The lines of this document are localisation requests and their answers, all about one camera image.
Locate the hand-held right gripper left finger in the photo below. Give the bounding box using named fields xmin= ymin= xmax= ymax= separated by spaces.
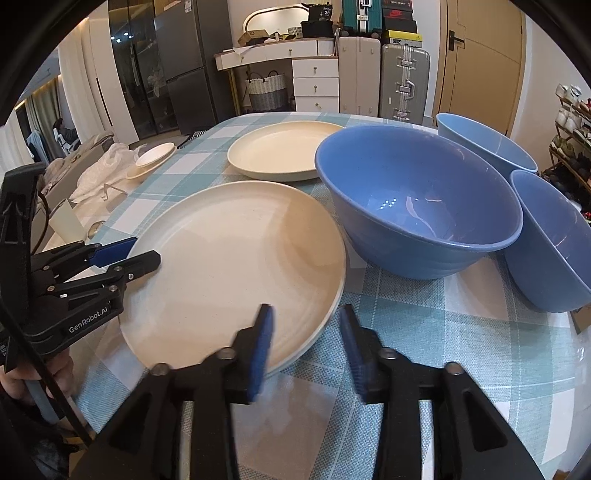
xmin=69 ymin=303 xmax=273 ymax=480

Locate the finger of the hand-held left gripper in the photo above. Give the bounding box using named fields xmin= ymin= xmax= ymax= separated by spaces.
xmin=31 ymin=237 xmax=139 ymax=280
xmin=44 ymin=251 xmax=162 ymax=311

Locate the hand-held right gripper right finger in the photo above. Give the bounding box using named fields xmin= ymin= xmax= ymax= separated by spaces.
xmin=338 ymin=304 xmax=548 ymax=480

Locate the cream round plate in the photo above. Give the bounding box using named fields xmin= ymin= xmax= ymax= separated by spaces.
xmin=228 ymin=121 xmax=346 ymax=182
xmin=119 ymin=181 xmax=347 ymax=376

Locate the blue ceramic bowl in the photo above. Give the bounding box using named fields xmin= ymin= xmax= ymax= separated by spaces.
xmin=315 ymin=124 xmax=524 ymax=281
xmin=436 ymin=113 xmax=539 ymax=174
xmin=503 ymin=169 xmax=591 ymax=313

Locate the person's left hand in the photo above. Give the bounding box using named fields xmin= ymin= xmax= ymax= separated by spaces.
xmin=0 ymin=350 xmax=75 ymax=407

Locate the teal checked tablecloth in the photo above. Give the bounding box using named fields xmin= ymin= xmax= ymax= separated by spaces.
xmin=76 ymin=112 xmax=591 ymax=480

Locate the white plastic bag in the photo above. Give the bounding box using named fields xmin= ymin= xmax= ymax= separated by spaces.
xmin=69 ymin=143 xmax=148 ymax=202

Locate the beige curtain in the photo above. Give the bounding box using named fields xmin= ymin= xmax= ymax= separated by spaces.
xmin=18 ymin=76 xmax=64 ymax=162

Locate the dark glass cabinet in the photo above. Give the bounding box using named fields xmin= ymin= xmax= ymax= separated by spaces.
xmin=108 ymin=0 xmax=170 ymax=142

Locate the grey refrigerator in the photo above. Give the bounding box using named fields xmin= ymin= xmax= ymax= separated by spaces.
xmin=154 ymin=0 xmax=221 ymax=135

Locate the woven laundry basket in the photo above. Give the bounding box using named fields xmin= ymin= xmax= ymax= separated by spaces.
xmin=244 ymin=70 xmax=288 ymax=112

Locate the small open cardboard box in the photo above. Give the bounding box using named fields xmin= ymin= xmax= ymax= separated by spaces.
xmin=238 ymin=30 xmax=274 ymax=47

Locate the white dressing table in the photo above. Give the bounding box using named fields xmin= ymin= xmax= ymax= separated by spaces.
xmin=213 ymin=39 xmax=341 ymax=114

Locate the silver suitcase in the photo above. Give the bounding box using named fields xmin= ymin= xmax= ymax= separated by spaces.
xmin=379 ymin=44 xmax=431 ymax=124

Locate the arched mirror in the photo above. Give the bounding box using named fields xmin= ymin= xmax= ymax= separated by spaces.
xmin=243 ymin=6 xmax=315 ymax=45

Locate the beige suitcase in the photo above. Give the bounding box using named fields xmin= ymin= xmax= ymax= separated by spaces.
xmin=338 ymin=36 xmax=382 ymax=116

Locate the metal shoe rack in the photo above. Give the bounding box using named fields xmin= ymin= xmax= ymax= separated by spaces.
xmin=540 ymin=83 xmax=591 ymax=223

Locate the black bag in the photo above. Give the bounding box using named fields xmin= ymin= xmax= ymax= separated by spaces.
xmin=300 ymin=4 xmax=336 ymax=39

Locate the assorted sneakers group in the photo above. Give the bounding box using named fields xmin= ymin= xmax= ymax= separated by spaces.
xmin=547 ymin=83 xmax=591 ymax=217

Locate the black yellow shoe box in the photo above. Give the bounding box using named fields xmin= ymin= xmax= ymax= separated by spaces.
xmin=382 ymin=30 xmax=424 ymax=47

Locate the wooden door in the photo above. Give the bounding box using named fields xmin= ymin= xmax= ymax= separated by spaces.
xmin=431 ymin=0 xmax=527 ymax=136

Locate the green suitcase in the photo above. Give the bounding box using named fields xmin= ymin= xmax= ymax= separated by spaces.
xmin=342 ymin=0 xmax=384 ymax=38

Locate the black red shoe box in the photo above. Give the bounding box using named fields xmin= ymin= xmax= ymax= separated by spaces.
xmin=382 ymin=0 xmax=416 ymax=20

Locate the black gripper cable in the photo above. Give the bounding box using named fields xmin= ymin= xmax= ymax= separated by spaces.
xmin=0 ymin=189 xmax=93 ymax=448

